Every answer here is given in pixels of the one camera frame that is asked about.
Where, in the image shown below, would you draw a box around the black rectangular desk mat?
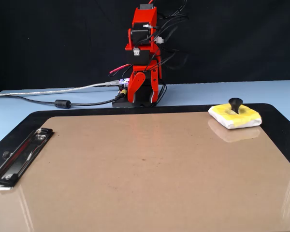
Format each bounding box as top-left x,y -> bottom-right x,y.
0,103 -> 290,176

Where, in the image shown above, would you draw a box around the black power cable with ferrite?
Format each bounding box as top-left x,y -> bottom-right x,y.
0,95 -> 126,109

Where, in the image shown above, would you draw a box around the red wire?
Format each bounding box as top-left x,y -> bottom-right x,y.
109,63 -> 133,75

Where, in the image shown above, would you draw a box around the yellow sponge with black knob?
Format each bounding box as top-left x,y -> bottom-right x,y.
207,97 -> 262,130

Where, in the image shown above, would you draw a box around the brown hardboard clipboard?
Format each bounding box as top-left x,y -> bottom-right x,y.
0,110 -> 290,232

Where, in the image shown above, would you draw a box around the black backdrop curtain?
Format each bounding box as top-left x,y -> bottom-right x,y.
0,0 -> 290,94

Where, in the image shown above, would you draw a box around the black robot base controller board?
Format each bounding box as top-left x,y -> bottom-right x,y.
112,78 -> 160,108

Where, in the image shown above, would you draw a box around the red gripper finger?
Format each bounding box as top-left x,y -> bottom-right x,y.
149,70 -> 160,104
127,72 -> 146,102

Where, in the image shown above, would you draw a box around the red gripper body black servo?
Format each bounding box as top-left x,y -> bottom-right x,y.
132,60 -> 163,103

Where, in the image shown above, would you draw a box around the black robot servo cables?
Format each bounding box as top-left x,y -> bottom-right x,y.
145,0 -> 190,107

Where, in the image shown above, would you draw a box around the black metal clip bar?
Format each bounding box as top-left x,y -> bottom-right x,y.
0,127 -> 54,191

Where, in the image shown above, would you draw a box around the silver braided USB cable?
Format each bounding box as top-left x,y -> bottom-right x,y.
0,79 -> 120,97

